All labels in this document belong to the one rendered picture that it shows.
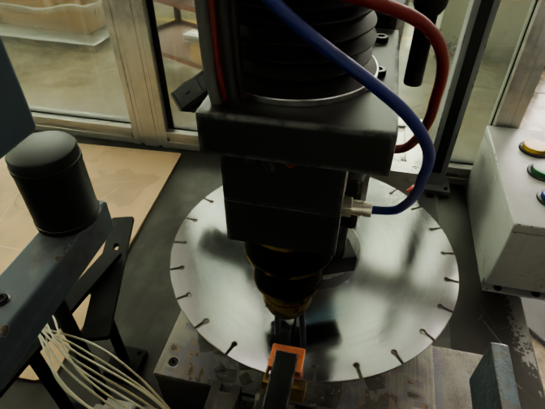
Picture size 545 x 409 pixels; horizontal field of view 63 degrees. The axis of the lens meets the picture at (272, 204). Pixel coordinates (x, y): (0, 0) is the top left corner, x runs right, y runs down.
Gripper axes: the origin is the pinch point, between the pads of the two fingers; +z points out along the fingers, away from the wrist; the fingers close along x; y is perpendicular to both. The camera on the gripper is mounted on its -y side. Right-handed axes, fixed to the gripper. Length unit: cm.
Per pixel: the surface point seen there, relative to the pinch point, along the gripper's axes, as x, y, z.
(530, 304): 119, 58, 60
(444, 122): 39.5, 23.9, -6.9
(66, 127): 40, -62, -12
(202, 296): -10.0, -3.9, 8.9
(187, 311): -11.9, -4.7, 9.7
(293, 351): -14.6, 7.0, 11.8
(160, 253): 16.9, -25.2, 12.2
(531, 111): 258, 90, -8
